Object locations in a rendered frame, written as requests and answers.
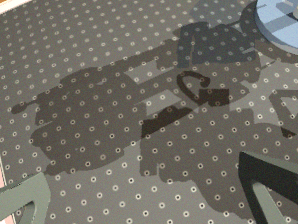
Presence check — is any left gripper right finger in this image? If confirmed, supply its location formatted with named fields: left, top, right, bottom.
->
left=238, top=151, right=298, bottom=224

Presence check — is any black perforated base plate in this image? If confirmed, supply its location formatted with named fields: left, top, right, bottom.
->
left=0, top=0, right=298, bottom=224

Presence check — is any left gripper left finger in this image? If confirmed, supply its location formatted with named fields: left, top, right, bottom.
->
left=0, top=172, right=51, bottom=224

